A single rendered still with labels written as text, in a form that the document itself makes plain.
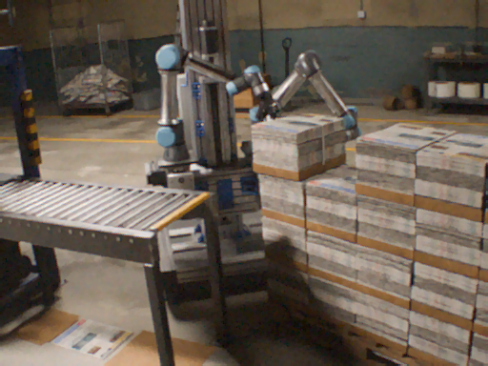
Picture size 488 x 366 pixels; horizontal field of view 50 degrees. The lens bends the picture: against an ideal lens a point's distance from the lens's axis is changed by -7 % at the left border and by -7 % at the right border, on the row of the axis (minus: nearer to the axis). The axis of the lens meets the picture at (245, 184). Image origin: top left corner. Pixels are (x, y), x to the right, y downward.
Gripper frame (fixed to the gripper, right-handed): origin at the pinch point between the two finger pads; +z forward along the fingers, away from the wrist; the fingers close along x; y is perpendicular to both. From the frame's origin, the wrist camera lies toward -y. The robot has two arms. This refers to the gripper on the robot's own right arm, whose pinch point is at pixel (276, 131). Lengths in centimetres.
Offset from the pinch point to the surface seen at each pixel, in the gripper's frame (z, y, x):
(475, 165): 53, 104, -21
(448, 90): -29, -184, 554
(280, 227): 44.8, -4.9, -19.9
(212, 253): 43, -21, -52
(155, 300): 51, -4, -98
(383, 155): 35, 68, -20
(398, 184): 48, 69, -20
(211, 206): 23, -8, -51
